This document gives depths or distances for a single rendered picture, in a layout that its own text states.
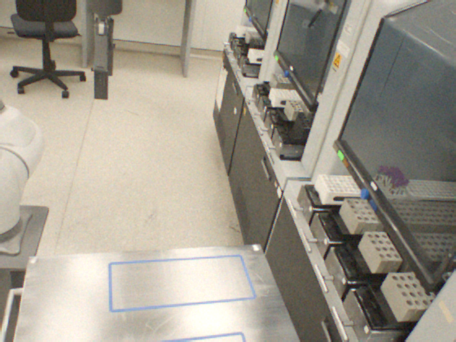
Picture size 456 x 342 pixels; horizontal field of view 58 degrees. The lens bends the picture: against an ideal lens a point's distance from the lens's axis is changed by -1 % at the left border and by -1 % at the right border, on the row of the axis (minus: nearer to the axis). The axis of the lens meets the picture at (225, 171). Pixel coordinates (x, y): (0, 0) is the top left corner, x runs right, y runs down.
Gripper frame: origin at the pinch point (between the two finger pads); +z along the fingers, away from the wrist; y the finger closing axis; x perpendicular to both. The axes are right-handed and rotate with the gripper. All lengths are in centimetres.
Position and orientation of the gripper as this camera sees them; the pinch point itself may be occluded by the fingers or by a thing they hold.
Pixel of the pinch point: (103, 81)
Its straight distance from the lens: 104.6
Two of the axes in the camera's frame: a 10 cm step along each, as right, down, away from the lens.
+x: 9.8, 0.5, 2.1
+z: -1.6, 8.1, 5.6
